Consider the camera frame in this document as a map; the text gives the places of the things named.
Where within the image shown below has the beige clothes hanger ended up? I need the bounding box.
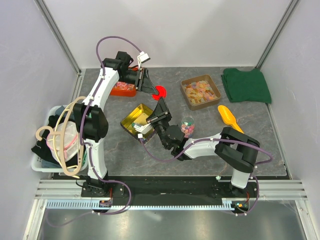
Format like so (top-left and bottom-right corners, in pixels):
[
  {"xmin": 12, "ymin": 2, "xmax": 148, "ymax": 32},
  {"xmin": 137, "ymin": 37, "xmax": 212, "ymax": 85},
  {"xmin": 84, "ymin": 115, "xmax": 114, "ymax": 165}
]
[{"xmin": 35, "ymin": 96, "xmax": 85, "ymax": 177}]

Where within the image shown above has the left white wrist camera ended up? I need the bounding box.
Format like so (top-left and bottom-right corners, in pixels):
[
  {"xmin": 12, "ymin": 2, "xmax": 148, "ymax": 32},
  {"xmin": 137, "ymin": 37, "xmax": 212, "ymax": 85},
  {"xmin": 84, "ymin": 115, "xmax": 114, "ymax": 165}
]
[{"xmin": 137, "ymin": 51, "xmax": 151, "ymax": 69}]

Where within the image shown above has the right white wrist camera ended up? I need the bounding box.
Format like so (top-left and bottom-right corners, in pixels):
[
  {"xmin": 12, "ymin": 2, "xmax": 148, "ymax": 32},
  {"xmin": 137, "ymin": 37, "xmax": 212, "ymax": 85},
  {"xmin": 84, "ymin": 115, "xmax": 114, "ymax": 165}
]
[{"xmin": 131, "ymin": 122, "xmax": 152, "ymax": 139}]

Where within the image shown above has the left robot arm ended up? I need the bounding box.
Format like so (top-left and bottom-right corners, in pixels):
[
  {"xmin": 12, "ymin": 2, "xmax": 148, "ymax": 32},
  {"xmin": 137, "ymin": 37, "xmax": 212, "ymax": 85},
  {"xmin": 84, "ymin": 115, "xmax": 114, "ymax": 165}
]
[{"xmin": 73, "ymin": 51, "xmax": 159, "ymax": 197}]

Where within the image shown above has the green folded cloth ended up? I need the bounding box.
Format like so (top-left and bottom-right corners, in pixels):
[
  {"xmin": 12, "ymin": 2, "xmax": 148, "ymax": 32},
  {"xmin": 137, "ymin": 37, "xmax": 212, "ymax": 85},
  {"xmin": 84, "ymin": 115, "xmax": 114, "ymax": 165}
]
[{"xmin": 221, "ymin": 68, "xmax": 272, "ymax": 104}]

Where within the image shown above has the orange candy box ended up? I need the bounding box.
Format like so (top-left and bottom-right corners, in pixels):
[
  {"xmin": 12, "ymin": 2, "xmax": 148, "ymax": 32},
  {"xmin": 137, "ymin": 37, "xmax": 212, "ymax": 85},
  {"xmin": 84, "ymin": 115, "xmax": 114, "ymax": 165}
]
[{"xmin": 110, "ymin": 80, "xmax": 137, "ymax": 97}]

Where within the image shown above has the red jar lid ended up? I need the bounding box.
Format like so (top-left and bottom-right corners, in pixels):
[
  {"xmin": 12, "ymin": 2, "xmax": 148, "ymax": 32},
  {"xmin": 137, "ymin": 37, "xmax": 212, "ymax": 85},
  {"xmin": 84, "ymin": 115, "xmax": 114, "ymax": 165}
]
[{"xmin": 151, "ymin": 85, "xmax": 167, "ymax": 101}]

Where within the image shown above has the white laundry basket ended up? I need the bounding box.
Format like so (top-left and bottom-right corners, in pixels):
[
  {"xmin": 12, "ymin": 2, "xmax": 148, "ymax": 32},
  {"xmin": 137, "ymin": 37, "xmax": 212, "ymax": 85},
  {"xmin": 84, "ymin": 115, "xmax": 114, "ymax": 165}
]
[{"xmin": 30, "ymin": 104, "xmax": 89, "ymax": 173}]

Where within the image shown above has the yellow plastic scoop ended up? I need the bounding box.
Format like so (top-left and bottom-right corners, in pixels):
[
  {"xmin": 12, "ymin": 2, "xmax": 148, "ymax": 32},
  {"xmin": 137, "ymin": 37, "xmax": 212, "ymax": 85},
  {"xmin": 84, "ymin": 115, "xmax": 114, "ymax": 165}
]
[{"xmin": 217, "ymin": 105, "xmax": 244, "ymax": 134}]

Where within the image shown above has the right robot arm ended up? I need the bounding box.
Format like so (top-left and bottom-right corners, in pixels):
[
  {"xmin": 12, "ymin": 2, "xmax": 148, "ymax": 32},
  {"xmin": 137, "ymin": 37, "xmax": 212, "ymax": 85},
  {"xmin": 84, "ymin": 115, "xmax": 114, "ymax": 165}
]
[{"xmin": 146, "ymin": 97, "xmax": 260, "ymax": 197}]

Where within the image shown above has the clear glass jar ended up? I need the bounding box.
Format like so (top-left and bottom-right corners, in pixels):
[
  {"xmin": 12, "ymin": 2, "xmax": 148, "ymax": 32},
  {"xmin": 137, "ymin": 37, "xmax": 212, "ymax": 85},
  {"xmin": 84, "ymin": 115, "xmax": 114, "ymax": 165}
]
[{"xmin": 180, "ymin": 116, "xmax": 196, "ymax": 138}]

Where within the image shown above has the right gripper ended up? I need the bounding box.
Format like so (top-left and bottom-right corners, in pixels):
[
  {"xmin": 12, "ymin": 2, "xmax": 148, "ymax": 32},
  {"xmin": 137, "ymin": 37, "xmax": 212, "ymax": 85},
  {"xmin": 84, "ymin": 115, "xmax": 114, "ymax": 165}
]
[{"xmin": 146, "ymin": 96, "xmax": 172, "ymax": 149}]

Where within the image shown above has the brown gummy candy box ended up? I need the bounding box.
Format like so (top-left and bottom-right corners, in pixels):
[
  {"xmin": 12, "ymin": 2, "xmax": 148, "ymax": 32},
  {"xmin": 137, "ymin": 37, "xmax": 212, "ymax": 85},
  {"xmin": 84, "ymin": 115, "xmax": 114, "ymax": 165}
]
[{"xmin": 180, "ymin": 74, "xmax": 221, "ymax": 111}]

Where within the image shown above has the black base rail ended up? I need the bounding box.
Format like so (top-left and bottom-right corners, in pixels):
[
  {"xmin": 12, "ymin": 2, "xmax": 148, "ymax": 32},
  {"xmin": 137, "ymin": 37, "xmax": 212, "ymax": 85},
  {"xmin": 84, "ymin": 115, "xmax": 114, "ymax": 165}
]
[{"xmin": 81, "ymin": 176, "xmax": 258, "ymax": 199}]

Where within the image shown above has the purple cable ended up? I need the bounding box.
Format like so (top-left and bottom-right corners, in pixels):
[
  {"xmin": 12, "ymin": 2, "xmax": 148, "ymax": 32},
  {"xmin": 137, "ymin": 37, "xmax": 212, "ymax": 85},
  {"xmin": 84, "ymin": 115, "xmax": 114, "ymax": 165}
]
[
  {"xmin": 44, "ymin": 35, "xmax": 142, "ymax": 227},
  {"xmin": 138, "ymin": 134, "xmax": 274, "ymax": 217}
]

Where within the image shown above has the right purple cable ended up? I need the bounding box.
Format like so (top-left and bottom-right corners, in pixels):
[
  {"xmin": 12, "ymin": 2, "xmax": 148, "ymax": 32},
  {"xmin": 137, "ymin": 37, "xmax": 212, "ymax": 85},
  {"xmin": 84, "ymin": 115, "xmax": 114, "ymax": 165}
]
[{"xmin": 138, "ymin": 134, "xmax": 274, "ymax": 217}]

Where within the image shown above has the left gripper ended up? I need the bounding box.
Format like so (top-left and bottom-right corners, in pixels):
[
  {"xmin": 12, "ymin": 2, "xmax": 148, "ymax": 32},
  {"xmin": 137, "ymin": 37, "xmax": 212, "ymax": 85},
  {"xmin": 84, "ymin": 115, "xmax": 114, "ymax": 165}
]
[{"xmin": 118, "ymin": 67, "xmax": 159, "ymax": 96}]

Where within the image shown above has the white cable duct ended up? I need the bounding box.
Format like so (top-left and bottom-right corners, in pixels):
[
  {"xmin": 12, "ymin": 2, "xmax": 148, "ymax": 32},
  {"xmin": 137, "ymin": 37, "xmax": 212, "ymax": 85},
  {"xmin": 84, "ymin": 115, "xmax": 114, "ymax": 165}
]
[{"xmin": 46, "ymin": 199, "xmax": 236, "ymax": 211}]

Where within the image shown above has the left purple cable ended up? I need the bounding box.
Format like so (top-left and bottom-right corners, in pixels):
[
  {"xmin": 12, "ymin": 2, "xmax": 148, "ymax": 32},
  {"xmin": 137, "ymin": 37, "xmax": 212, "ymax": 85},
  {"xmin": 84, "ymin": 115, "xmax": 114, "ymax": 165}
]
[{"xmin": 44, "ymin": 35, "xmax": 142, "ymax": 227}]

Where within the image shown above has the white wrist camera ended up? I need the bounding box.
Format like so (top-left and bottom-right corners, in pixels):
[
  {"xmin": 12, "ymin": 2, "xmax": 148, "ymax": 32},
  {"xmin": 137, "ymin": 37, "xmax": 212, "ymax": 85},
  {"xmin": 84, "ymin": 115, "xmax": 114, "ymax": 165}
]
[
  {"xmin": 131, "ymin": 122, "xmax": 152, "ymax": 139},
  {"xmin": 137, "ymin": 51, "xmax": 151, "ymax": 69}
]

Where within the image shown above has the star candy tin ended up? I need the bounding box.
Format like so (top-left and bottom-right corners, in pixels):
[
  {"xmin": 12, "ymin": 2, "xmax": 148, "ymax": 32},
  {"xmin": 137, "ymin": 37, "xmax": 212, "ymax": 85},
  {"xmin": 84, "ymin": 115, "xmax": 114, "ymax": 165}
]
[{"xmin": 120, "ymin": 103, "xmax": 153, "ymax": 142}]

